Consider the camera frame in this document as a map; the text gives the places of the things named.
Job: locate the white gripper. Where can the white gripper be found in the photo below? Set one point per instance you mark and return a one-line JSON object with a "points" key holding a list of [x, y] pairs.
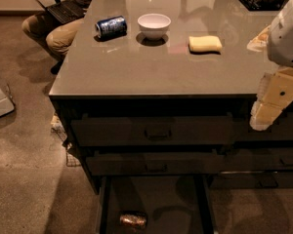
{"points": [[287, 38]]}

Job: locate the orange soda can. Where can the orange soda can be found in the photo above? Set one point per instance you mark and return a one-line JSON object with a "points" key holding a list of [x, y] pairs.
{"points": [[133, 219]]}

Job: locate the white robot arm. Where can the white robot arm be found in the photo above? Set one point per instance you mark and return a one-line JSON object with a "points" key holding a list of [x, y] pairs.
{"points": [[280, 42]]}

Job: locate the blue soda can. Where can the blue soda can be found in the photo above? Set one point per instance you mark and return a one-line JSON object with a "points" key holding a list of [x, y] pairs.
{"points": [[111, 27]]}

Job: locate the open bottom drawer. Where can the open bottom drawer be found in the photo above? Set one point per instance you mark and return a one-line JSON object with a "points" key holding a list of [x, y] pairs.
{"points": [[174, 204]]}

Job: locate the yellow sponge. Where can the yellow sponge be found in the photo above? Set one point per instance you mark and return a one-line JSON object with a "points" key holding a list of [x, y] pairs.
{"points": [[204, 44]]}

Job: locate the right cabinet drawers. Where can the right cabinet drawers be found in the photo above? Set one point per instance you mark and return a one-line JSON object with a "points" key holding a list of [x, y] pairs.
{"points": [[263, 161]]}

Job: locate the white bowl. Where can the white bowl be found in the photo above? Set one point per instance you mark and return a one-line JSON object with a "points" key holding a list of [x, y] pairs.
{"points": [[154, 26]]}

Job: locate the black laptop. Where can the black laptop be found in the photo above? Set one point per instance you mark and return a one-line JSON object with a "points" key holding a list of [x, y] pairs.
{"points": [[64, 12]]}

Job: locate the seated person in khakis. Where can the seated person in khakis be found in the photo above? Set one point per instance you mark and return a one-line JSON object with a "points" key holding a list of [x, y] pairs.
{"points": [[53, 37]]}

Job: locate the top drawer with handle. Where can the top drawer with handle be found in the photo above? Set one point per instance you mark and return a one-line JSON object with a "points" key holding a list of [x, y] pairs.
{"points": [[130, 131]]}

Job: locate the drawer with handle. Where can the drawer with handle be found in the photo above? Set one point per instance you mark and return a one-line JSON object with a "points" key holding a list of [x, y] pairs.
{"points": [[151, 163], [130, 131]]}

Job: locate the middle drawer with handle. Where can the middle drawer with handle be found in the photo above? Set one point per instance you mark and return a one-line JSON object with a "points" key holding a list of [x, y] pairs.
{"points": [[151, 163]]}

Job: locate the wire rack on floor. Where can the wire rack on floor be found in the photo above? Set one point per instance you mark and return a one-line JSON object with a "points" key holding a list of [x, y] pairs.
{"points": [[58, 129]]}

